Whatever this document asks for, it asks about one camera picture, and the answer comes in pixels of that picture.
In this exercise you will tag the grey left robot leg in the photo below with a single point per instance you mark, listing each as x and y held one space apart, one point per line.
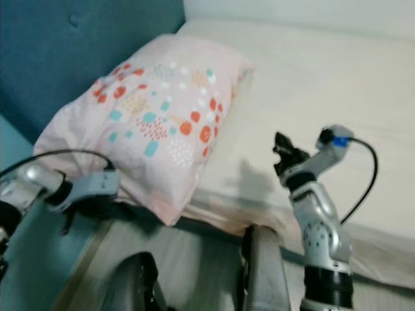
136 282

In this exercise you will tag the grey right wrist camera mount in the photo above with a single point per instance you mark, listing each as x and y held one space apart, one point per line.
324 155

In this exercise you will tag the dark blue bed base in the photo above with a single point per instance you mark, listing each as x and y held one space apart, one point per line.
217 228

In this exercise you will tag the pink patterned pillow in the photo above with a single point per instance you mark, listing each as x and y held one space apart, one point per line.
155 103

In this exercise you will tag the grey right robot leg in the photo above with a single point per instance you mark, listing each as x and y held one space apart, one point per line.
266 269

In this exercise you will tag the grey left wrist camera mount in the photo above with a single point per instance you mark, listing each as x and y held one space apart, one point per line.
94 184

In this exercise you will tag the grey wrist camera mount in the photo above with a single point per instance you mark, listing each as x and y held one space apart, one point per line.
94 184
324 155

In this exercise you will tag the grey robot leg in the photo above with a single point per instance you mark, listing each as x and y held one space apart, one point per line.
136 282
266 269

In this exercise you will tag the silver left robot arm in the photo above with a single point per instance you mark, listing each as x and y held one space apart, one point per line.
32 178

